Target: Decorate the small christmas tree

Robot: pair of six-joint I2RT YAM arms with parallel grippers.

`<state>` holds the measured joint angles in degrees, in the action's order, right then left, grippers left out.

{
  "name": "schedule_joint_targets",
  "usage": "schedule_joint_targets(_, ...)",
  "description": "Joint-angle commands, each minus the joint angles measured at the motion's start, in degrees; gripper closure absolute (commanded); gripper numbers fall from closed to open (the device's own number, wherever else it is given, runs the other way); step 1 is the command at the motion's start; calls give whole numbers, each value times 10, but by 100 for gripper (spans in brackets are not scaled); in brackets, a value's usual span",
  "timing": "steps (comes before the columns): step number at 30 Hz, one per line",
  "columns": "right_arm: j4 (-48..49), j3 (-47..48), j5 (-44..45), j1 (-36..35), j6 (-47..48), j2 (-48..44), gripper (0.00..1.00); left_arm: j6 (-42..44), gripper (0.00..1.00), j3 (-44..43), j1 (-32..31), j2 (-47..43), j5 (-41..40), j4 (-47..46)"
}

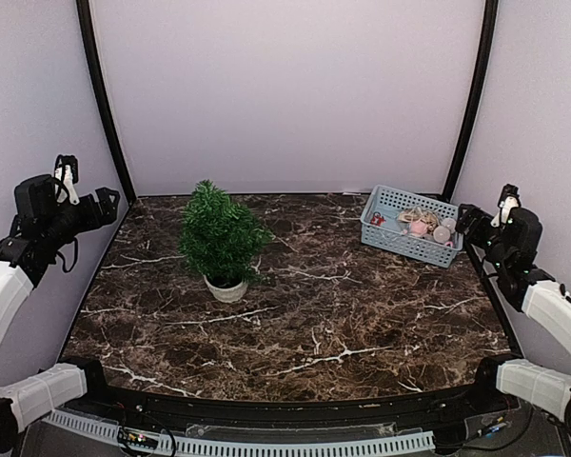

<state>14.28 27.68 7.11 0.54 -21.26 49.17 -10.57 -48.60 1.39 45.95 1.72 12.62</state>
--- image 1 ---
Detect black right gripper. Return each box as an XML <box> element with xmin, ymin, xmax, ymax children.
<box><xmin>456</xmin><ymin>204</ymin><xmax>511</xmax><ymax>271</ymax></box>

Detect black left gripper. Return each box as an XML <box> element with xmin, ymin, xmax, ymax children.
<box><xmin>43</xmin><ymin>187</ymin><xmax>119</xmax><ymax>249</ymax></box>

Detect white ball fairy light string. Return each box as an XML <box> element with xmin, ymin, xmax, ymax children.
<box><xmin>394</xmin><ymin>205</ymin><xmax>459</xmax><ymax>245</ymax></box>

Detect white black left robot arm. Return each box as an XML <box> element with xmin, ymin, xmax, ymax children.
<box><xmin>0</xmin><ymin>174</ymin><xmax>120</xmax><ymax>453</ymax></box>

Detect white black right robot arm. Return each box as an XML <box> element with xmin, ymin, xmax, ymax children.
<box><xmin>456</xmin><ymin>204</ymin><xmax>571</xmax><ymax>438</ymax></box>

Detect small green christmas tree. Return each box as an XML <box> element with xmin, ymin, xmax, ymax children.
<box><xmin>180</xmin><ymin>180</ymin><xmax>273</xmax><ymax>288</ymax></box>

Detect white tree pot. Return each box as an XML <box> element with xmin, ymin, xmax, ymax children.
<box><xmin>203</xmin><ymin>276</ymin><xmax>248</xmax><ymax>304</ymax></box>

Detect blue plastic basket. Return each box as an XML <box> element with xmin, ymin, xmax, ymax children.
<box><xmin>360</xmin><ymin>185</ymin><xmax>463</xmax><ymax>268</ymax></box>

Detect pink bow ornaments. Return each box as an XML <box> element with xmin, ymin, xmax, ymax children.
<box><xmin>403</xmin><ymin>220</ymin><xmax>431</xmax><ymax>238</ymax></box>

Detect red ornament tag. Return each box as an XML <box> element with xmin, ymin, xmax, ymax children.
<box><xmin>369</xmin><ymin>211</ymin><xmax>385</xmax><ymax>227</ymax></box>

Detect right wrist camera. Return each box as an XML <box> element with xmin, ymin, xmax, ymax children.
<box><xmin>490</xmin><ymin>184</ymin><xmax>521</xmax><ymax>228</ymax></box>

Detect right black frame post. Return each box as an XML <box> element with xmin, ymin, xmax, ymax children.
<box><xmin>441</xmin><ymin>0</ymin><xmax>499</xmax><ymax>202</ymax></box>

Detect black frame post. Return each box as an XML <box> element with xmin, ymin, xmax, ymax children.
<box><xmin>441</xmin><ymin>0</ymin><xmax>499</xmax><ymax>202</ymax></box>
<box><xmin>75</xmin><ymin>0</ymin><xmax>137</xmax><ymax>206</ymax></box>

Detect left black frame post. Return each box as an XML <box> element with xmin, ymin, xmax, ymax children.
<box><xmin>75</xmin><ymin>0</ymin><xmax>137</xmax><ymax>206</ymax></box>

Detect black front rail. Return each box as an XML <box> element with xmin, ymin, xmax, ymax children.
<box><xmin>66</xmin><ymin>385</ymin><xmax>521</xmax><ymax>430</ymax></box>

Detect perforated cable duct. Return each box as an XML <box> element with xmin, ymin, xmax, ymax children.
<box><xmin>42</xmin><ymin>409</ymin><xmax>436</xmax><ymax>456</ymax></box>

